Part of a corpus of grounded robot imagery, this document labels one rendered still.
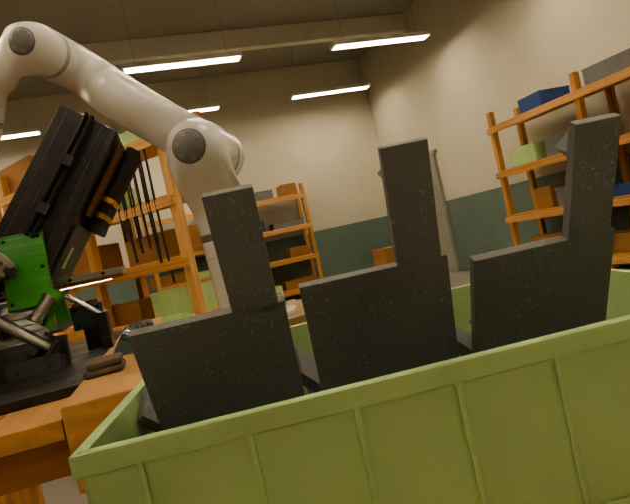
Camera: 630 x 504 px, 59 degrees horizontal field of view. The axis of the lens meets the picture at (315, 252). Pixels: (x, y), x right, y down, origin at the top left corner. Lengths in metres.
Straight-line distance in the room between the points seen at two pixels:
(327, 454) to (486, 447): 0.13
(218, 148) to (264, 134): 10.16
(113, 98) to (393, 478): 0.95
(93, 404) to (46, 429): 0.08
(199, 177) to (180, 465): 0.70
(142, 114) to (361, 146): 10.68
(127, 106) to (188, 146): 0.19
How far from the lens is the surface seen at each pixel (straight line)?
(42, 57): 1.26
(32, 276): 1.68
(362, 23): 10.19
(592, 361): 0.53
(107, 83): 1.24
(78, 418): 1.05
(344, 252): 11.34
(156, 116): 1.21
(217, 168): 1.08
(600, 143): 0.58
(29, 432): 1.07
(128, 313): 4.90
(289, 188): 10.58
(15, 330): 1.62
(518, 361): 0.49
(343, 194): 11.45
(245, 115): 11.25
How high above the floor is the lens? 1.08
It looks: 1 degrees down
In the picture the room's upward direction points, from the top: 13 degrees counter-clockwise
